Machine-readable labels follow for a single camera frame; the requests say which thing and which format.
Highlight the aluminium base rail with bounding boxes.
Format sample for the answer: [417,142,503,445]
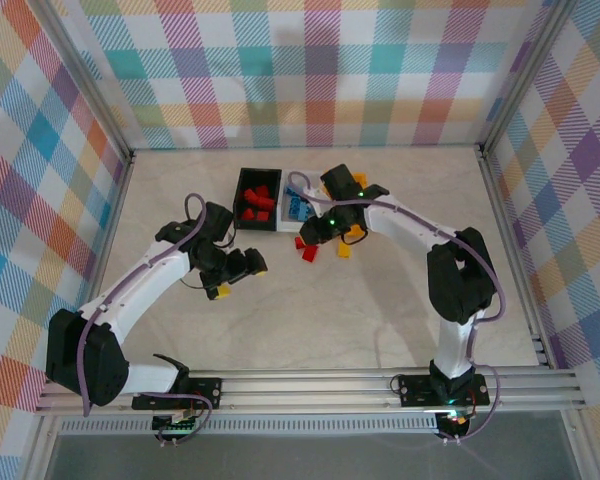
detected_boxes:
[34,367,589,416]

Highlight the small circuit board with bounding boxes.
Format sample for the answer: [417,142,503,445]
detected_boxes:
[439,408,476,427]
[152,409,201,434]

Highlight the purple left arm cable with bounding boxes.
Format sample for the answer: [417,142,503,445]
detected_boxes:
[79,192,209,419]

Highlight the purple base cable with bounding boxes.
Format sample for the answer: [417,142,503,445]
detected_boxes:
[437,364,502,444]
[154,396,217,447]

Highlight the aluminium frame floor rail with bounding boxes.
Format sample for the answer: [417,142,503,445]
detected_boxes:
[22,152,136,480]
[474,142,556,371]

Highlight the black plastic bin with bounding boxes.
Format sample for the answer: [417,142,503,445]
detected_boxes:
[233,167,284,232]

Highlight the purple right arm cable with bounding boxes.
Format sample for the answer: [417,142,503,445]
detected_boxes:
[287,170,509,359]

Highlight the aluminium frame post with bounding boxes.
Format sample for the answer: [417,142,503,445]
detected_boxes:
[474,0,581,154]
[29,0,134,161]

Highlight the white plastic bin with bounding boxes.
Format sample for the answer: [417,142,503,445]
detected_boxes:
[277,169,327,234]

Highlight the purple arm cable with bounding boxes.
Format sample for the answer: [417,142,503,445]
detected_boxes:
[287,170,509,359]
[79,192,209,419]

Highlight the grey slotted cable duct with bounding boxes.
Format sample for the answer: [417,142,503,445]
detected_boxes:
[59,417,440,435]

